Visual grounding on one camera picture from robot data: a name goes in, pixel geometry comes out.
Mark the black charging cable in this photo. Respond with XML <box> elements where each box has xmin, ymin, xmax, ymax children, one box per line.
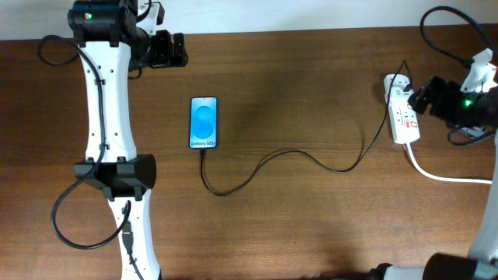
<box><xmin>199</xmin><ymin>60</ymin><xmax>416</xmax><ymax>197</ymax></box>

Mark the blue Galaxy smartphone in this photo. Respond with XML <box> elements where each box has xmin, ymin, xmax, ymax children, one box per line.
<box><xmin>189</xmin><ymin>96</ymin><xmax>218</xmax><ymax>149</ymax></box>

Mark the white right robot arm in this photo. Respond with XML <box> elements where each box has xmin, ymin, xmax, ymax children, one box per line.
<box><xmin>240</xmin><ymin>134</ymin><xmax>489</xmax><ymax>278</ymax></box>

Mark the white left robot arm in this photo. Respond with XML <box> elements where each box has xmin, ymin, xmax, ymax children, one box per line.
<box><xmin>68</xmin><ymin>1</ymin><xmax>188</xmax><ymax>279</ymax></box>

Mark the white charger adapter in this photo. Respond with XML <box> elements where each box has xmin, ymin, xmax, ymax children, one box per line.
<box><xmin>389</xmin><ymin>86</ymin><xmax>413</xmax><ymax>103</ymax></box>

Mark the white power strip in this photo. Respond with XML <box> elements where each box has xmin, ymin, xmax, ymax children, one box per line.
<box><xmin>384</xmin><ymin>74</ymin><xmax>420</xmax><ymax>145</ymax></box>

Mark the white power strip cord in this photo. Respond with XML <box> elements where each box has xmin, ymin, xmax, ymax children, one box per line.
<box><xmin>404</xmin><ymin>142</ymin><xmax>493</xmax><ymax>185</ymax></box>

